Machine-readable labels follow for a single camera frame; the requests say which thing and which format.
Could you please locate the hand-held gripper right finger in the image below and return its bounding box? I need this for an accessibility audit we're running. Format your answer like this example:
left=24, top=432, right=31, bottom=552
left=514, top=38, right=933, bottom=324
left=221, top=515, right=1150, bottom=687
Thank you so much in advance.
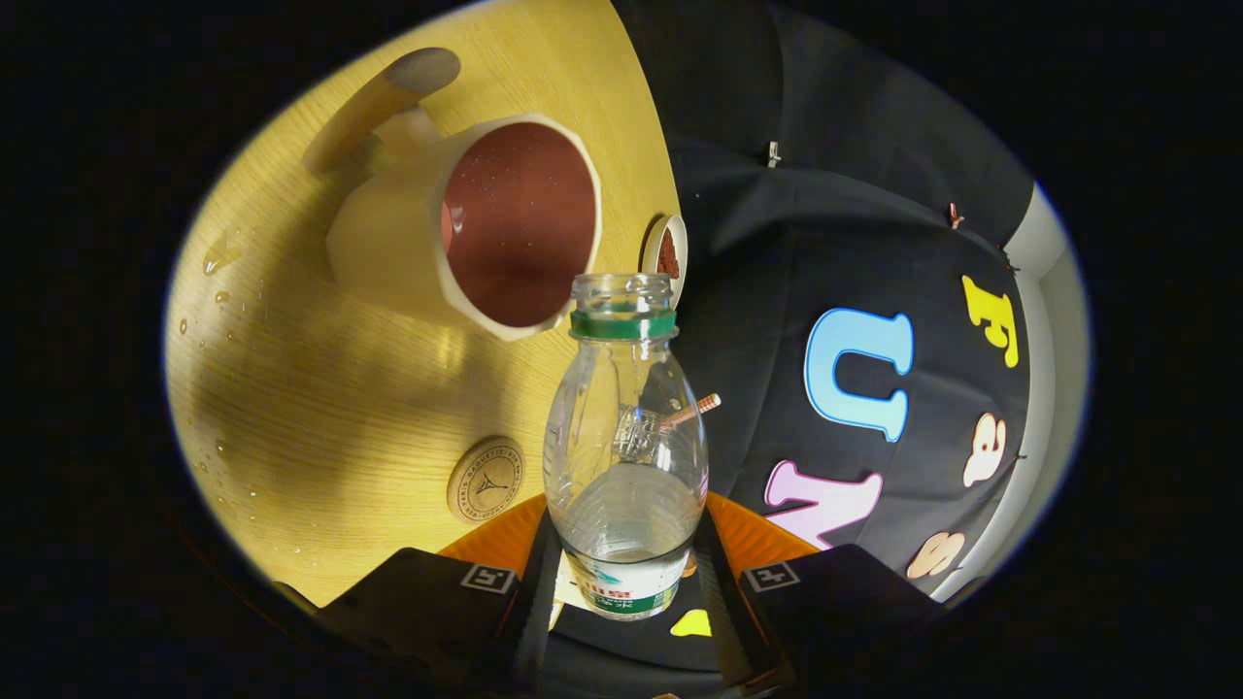
left=694, top=492, right=943, bottom=695

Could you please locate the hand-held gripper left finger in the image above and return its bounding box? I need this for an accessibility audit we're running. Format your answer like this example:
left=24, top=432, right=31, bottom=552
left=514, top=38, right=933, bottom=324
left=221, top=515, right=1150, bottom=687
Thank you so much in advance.
left=316, top=493, right=564, bottom=695

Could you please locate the clear plastic juice bottle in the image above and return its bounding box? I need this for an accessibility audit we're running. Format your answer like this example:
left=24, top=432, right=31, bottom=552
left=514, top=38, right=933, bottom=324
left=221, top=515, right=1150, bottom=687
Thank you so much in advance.
left=543, top=273, right=710, bottom=622

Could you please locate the round cork coaster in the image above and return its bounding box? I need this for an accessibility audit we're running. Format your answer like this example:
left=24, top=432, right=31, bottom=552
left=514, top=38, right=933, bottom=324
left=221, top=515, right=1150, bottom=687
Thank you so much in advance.
left=447, top=436, right=525, bottom=524

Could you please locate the beige cup with handle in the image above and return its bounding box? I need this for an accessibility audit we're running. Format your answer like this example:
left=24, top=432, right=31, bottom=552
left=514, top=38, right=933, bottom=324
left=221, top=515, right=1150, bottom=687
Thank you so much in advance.
left=303, top=47, right=603, bottom=343

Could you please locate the striped paper straw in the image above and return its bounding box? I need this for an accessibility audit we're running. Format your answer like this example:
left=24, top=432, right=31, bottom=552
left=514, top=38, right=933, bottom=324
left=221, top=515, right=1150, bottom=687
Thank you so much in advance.
left=660, top=393, right=722, bottom=433

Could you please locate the wooden table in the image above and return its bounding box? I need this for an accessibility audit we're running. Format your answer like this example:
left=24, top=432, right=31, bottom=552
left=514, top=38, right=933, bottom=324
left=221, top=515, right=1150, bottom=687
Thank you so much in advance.
left=163, top=0, right=681, bottom=622

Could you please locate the black backdrop cloth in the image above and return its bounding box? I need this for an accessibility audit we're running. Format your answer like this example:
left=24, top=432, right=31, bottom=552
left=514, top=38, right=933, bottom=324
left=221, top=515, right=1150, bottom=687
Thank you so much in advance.
left=612, top=0, right=1032, bottom=671

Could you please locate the small white plate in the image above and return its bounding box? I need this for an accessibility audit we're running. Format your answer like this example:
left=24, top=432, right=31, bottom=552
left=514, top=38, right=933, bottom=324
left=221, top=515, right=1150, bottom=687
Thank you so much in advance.
left=640, top=214, right=689, bottom=310

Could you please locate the wire mesh holder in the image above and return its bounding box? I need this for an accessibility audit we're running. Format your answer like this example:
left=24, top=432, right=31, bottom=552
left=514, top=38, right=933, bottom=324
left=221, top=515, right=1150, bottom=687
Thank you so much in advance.
left=614, top=406, right=671, bottom=462

